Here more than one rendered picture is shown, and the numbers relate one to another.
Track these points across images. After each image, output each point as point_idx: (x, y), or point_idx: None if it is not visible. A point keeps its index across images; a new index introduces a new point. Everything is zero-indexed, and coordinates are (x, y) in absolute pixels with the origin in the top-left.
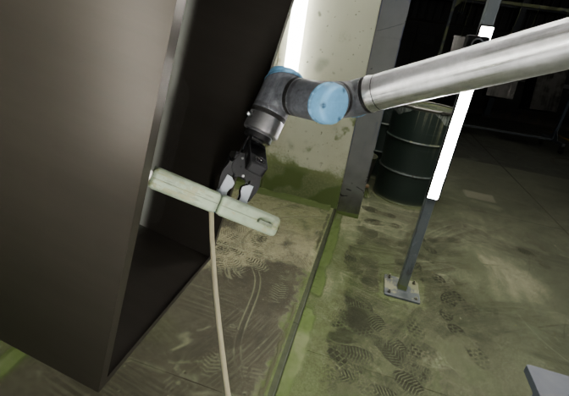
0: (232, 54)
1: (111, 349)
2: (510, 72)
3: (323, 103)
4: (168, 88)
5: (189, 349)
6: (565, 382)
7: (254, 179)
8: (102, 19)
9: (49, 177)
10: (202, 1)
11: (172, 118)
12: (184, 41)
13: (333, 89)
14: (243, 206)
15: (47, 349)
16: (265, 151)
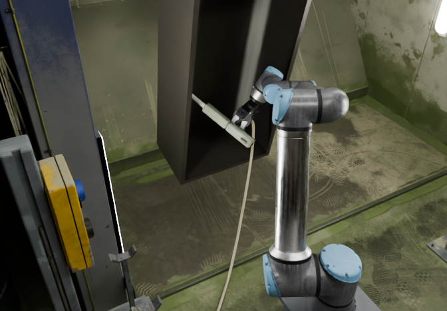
0: (281, 43)
1: (184, 169)
2: None
3: (265, 94)
4: (257, 52)
5: (252, 203)
6: None
7: (247, 119)
8: (178, 59)
9: (170, 100)
10: (271, 11)
11: (257, 68)
12: (263, 30)
13: (271, 88)
14: (235, 130)
15: (170, 161)
16: (253, 107)
